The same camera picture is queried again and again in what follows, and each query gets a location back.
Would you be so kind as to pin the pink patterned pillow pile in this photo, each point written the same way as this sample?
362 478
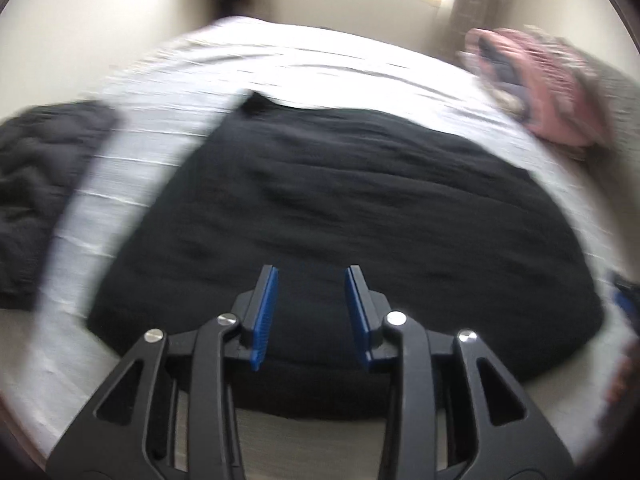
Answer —
545 85

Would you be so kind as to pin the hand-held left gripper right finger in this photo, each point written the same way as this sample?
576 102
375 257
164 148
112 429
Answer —
356 310

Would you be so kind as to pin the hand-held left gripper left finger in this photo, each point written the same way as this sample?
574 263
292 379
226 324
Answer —
265 310

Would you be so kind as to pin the white lattice bed cover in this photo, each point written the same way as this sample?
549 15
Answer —
300 60

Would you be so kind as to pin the black jacket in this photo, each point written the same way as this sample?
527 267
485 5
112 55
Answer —
350 200

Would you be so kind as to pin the dark knitted garment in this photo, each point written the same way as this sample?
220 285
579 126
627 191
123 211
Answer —
40 185

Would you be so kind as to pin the beige curtain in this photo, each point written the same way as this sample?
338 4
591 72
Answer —
472 5

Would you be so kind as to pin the grey textured fabric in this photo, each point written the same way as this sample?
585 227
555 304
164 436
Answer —
622 105

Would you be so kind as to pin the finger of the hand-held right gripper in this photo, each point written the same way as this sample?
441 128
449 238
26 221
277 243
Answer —
625 300

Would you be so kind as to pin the person's right hand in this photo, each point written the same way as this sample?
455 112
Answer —
621 375

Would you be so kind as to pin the grey-blue folded blanket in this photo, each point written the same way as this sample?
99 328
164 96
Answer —
500 67

